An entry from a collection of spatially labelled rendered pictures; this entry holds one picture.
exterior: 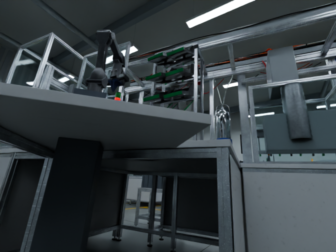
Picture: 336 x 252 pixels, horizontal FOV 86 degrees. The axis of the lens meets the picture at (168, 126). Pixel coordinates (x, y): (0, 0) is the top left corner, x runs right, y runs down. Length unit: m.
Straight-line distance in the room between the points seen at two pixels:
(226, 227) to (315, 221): 0.84
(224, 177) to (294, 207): 0.80
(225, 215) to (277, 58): 1.58
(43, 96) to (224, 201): 0.65
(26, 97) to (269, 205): 1.39
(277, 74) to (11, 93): 1.82
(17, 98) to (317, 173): 1.53
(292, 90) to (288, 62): 0.33
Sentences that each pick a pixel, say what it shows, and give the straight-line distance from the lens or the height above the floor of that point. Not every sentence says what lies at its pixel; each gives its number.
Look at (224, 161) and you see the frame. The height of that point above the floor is 0.77.
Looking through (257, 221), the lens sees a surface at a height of 0.48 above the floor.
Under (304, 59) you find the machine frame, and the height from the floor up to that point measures 2.03.
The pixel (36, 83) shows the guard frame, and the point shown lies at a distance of 1.96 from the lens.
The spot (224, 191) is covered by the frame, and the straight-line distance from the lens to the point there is 0.75.
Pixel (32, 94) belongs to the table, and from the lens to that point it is 0.50.
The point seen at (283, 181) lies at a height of 0.75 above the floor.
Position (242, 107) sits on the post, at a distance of 2.24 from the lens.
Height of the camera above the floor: 0.67
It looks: 18 degrees up
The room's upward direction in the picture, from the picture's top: 4 degrees clockwise
